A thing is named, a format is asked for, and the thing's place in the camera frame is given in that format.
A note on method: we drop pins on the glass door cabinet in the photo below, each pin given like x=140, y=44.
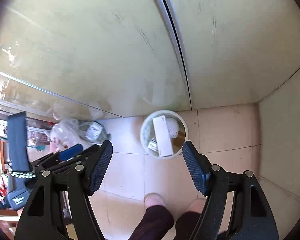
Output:
x=5, y=130

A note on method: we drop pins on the person's leg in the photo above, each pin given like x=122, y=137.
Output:
x=152, y=222
x=190, y=225

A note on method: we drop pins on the white cardboard box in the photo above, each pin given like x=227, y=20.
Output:
x=162, y=137

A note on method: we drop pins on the yellow lower cabinets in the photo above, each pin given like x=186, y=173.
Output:
x=90, y=42

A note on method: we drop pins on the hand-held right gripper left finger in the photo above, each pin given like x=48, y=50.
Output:
x=100, y=167

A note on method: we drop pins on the person's left leg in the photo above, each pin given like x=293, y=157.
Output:
x=152, y=222

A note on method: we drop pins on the small printed packet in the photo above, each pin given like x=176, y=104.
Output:
x=153, y=145

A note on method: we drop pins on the clear plastic bag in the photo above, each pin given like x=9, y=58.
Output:
x=75, y=132

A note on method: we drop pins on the person's right leg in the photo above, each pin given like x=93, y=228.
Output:
x=190, y=225

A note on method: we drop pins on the white round waste bin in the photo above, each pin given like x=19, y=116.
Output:
x=146, y=130

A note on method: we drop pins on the white foam fruit net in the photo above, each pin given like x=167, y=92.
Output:
x=173, y=127

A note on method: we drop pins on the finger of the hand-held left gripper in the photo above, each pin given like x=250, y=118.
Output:
x=71, y=151
x=17, y=140

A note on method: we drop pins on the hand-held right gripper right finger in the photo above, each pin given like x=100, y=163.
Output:
x=195, y=170

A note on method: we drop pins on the pink slipper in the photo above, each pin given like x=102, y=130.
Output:
x=153, y=200
x=195, y=205

